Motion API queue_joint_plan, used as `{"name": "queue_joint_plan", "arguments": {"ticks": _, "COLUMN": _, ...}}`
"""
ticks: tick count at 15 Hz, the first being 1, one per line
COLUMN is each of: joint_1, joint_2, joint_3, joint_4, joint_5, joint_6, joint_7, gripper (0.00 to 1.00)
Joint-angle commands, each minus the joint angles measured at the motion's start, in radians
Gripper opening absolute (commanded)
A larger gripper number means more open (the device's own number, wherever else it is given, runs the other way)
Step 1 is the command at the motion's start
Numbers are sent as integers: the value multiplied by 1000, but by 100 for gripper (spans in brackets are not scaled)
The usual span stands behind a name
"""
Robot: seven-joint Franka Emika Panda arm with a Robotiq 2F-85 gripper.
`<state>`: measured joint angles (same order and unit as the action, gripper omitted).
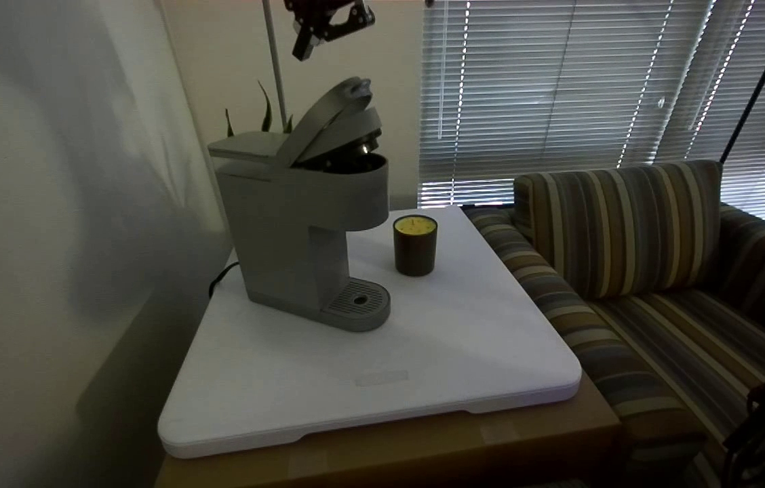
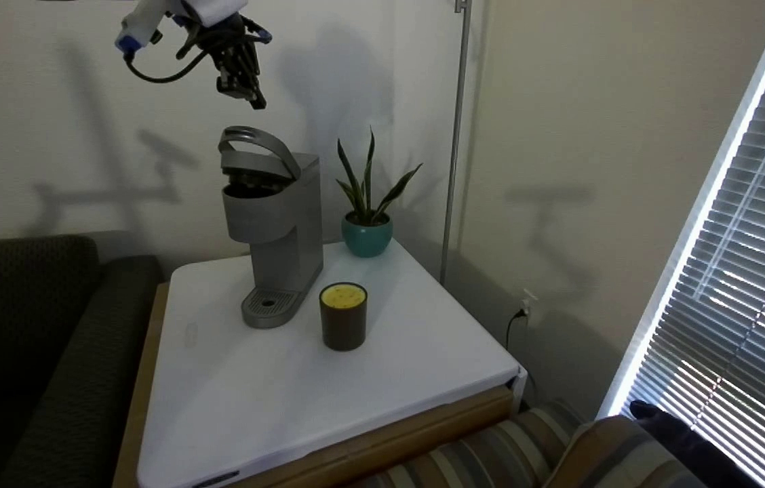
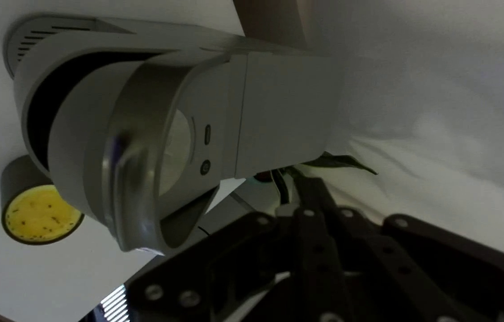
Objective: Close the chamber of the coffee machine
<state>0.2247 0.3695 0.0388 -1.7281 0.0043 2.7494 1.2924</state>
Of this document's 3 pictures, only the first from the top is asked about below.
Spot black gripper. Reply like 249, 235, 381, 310
282, 0, 378, 63

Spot gray coffee machine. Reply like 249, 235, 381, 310
206, 77, 394, 334

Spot thin metal pole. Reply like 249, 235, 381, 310
261, 0, 291, 135

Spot white window blinds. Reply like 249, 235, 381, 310
417, 0, 765, 234

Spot dark candle jar yellow wax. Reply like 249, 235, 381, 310
390, 211, 442, 280

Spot white plastic board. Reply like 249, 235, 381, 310
154, 204, 587, 462

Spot striped sofa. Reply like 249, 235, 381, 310
461, 160, 765, 488

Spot black slanted stand pole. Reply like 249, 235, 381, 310
718, 0, 765, 168

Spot wooden table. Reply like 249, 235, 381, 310
153, 375, 628, 488

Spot black coffee machine cable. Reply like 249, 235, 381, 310
206, 259, 241, 299

